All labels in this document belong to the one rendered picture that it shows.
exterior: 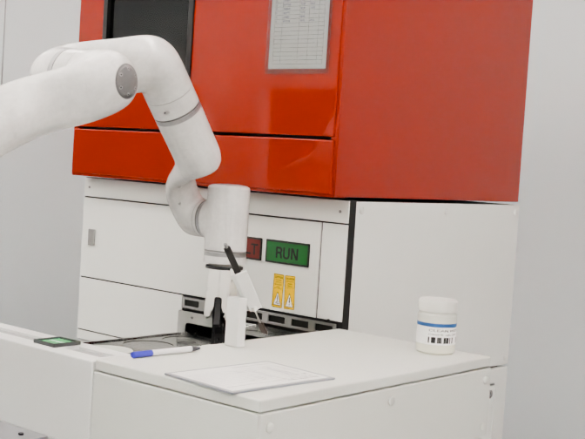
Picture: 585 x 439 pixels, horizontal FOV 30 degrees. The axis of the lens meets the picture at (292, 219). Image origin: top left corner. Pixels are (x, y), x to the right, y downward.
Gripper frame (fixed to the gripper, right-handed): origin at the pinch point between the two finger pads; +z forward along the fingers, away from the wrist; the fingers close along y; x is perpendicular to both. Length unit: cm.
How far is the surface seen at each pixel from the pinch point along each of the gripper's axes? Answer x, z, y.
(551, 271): 83, -8, -142
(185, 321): -12.0, 0.2, -25.2
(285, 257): 11.0, -17.1, -10.7
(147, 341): -16.1, 2.1, -6.7
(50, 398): -19.9, 3.9, 43.4
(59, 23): -132, -95, -287
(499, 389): 61, 16, -57
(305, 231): 14.8, -23.0, -8.5
